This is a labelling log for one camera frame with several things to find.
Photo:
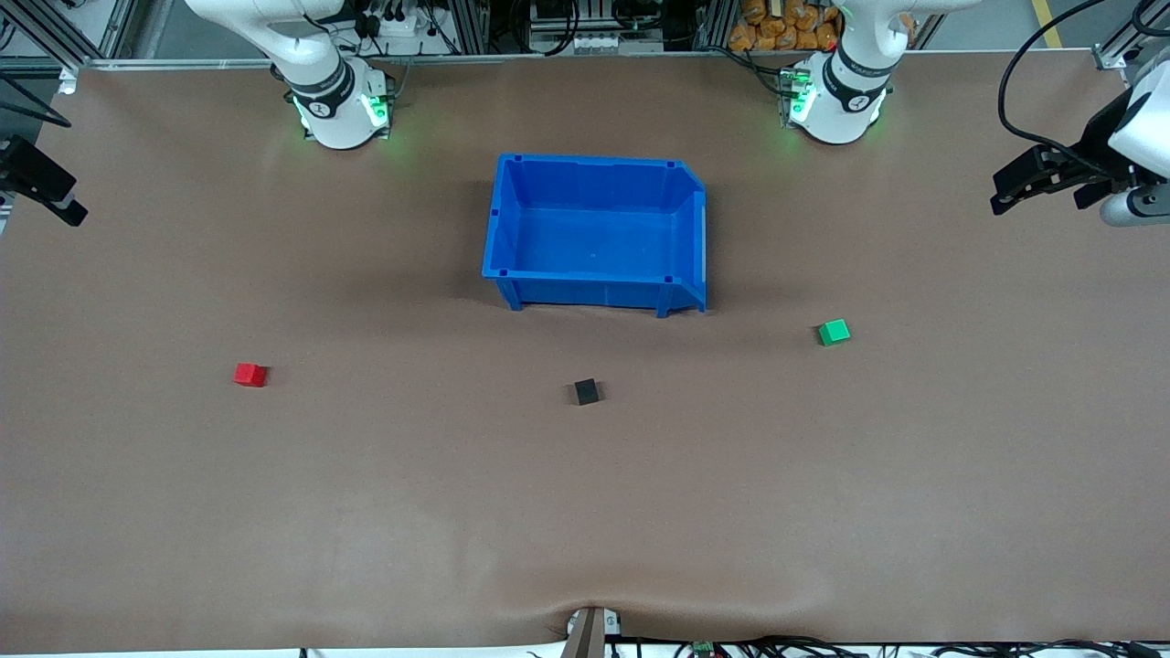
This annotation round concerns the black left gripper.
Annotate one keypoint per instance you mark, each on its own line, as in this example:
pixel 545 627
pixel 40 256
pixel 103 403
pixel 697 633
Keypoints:
pixel 1096 139

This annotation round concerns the red cube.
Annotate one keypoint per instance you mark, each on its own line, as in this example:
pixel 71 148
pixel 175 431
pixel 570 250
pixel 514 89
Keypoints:
pixel 249 375

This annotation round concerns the green cube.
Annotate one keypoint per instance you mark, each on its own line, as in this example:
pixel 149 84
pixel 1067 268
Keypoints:
pixel 834 333

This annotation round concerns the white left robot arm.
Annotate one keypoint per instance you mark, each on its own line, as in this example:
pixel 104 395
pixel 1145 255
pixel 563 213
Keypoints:
pixel 836 110

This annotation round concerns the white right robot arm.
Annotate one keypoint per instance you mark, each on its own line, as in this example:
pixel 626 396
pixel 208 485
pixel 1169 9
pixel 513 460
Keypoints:
pixel 334 110

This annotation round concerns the black cube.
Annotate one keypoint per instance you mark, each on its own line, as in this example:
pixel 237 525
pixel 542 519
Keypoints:
pixel 586 393

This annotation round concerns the orange bagged goods pile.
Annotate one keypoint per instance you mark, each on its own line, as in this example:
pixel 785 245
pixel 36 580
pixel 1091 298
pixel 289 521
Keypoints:
pixel 786 26

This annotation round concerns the brown table mat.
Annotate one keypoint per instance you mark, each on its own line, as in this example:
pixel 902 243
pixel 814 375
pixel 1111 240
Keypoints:
pixel 274 503

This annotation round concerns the white power strip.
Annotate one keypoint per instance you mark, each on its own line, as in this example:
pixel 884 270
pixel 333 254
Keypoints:
pixel 402 32

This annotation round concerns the blue plastic bin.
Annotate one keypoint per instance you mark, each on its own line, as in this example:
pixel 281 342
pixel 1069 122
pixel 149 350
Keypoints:
pixel 594 242

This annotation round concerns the grey equipment box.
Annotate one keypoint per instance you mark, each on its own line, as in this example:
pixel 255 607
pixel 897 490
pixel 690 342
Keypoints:
pixel 594 27

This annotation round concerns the white corner bracket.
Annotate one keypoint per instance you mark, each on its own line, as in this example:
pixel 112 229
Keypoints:
pixel 68 82

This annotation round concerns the aluminium corner bracket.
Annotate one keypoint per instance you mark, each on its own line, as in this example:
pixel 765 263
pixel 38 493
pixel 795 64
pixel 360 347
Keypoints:
pixel 1111 57

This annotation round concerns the aluminium table edge rail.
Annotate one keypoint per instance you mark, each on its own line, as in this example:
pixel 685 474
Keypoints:
pixel 548 60

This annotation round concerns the metal table clamp bracket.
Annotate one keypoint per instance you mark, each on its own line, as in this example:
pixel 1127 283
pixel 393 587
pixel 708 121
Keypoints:
pixel 590 632

